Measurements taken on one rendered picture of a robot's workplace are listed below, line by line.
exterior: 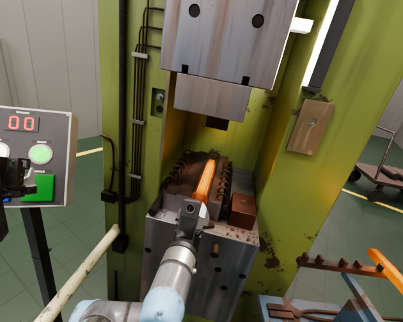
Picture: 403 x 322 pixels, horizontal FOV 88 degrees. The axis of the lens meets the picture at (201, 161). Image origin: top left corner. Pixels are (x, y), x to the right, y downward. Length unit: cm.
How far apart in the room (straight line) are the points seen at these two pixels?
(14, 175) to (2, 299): 133
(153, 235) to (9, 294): 120
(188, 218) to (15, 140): 53
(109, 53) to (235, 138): 67
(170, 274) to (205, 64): 49
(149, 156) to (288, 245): 69
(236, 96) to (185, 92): 14
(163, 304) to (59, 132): 54
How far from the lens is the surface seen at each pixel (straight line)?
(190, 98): 59
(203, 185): 75
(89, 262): 99
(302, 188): 85
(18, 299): 179
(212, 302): 97
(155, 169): 86
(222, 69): 58
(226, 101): 58
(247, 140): 111
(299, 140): 75
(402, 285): 87
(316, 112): 74
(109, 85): 85
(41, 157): 74
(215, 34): 59
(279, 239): 99
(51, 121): 75
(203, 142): 113
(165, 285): 46
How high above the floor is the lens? 140
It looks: 25 degrees down
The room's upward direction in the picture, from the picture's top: 11 degrees clockwise
